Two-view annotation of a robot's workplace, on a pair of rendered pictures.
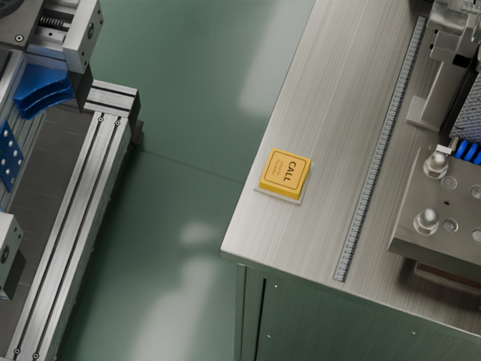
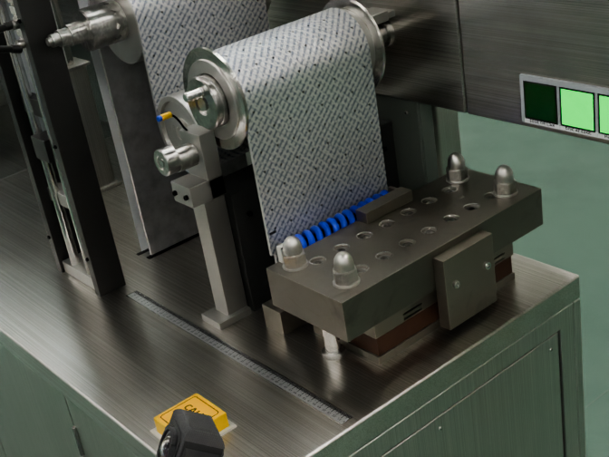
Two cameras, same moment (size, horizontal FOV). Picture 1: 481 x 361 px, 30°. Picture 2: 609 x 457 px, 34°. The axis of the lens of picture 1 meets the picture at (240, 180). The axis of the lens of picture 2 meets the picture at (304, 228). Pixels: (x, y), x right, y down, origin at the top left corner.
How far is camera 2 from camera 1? 90 cm
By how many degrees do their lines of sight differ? 52
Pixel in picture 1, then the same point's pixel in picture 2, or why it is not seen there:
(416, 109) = (217, 316)
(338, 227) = (287, 404)
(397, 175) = (270, 349)
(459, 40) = (199, 171)
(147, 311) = not seen: outside the picture
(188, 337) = not seen: outside the picture
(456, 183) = (322, 257)
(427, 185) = (307, 272)
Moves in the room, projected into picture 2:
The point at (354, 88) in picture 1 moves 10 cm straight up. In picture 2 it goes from (151, 353) to (136, 295)
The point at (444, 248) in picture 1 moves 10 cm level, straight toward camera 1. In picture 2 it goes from (380, 276) to (419, 307)
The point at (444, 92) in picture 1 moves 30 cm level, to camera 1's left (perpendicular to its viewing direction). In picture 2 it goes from (226, 250) to (87, 359)
